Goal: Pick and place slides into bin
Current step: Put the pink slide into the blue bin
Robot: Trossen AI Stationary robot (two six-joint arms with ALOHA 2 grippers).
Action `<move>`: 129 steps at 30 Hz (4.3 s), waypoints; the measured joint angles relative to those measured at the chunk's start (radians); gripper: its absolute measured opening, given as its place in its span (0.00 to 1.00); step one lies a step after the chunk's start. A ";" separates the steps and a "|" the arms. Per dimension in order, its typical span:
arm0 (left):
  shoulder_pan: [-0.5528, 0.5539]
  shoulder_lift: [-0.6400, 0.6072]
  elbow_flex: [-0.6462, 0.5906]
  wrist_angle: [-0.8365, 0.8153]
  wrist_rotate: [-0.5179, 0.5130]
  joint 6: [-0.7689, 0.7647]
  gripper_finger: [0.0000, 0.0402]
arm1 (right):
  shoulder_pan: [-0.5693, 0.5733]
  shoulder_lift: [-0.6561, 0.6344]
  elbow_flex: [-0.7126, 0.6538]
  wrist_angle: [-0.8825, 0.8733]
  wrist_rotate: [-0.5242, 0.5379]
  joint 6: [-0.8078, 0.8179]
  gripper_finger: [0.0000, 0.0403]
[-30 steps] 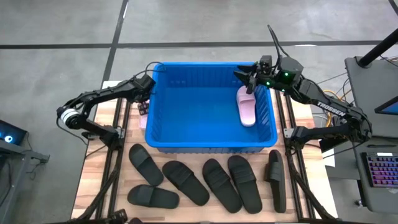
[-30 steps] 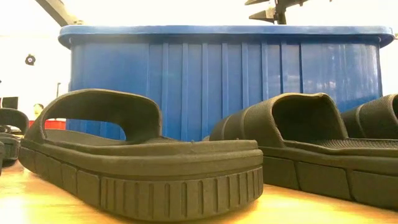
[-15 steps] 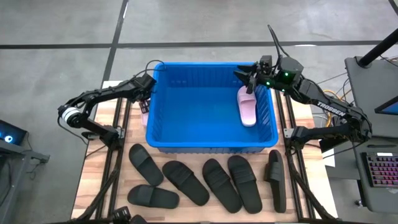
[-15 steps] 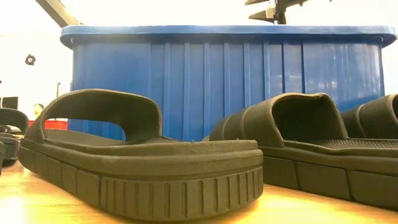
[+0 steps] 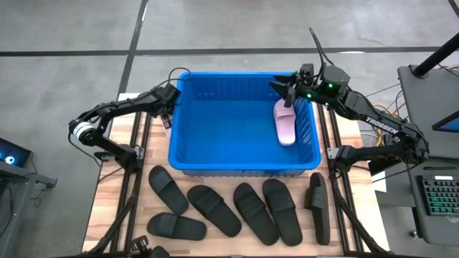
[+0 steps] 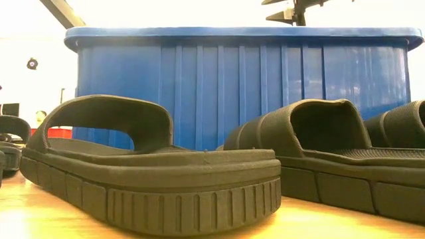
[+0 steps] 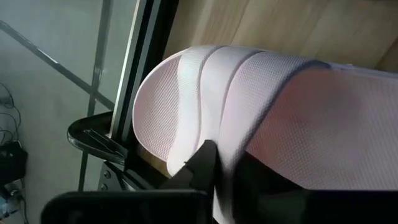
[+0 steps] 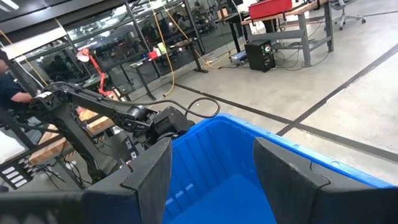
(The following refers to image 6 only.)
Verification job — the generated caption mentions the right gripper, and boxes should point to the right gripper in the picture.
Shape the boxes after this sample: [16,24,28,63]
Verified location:
[261,0,355,27]

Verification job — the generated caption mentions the black rubber slide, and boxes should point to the black rubber slide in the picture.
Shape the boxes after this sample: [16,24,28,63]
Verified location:
[0,115,33,173]
[19,94,283,237]
[217,98,425,224]
[364,100,425,149]

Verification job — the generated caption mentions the blue plastic bin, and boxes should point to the blue plastic bin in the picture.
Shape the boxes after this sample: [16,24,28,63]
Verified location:
[64,26,425,152]

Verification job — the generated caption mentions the red plastic box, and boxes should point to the red plastic box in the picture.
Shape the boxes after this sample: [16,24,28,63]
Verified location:
[31,127,73,139]

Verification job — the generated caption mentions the black monitor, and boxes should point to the black monitor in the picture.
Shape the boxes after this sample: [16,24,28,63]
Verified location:
[1,102,20,117]

